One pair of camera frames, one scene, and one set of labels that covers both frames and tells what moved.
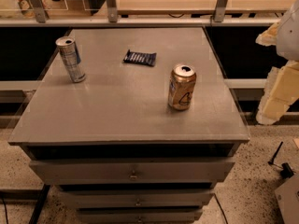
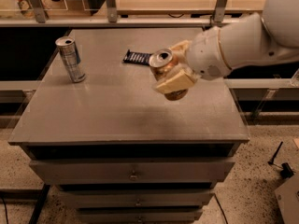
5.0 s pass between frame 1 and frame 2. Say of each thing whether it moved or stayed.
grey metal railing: stayed
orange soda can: moved
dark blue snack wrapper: stayed
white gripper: moved
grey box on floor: stayed
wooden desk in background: stayed
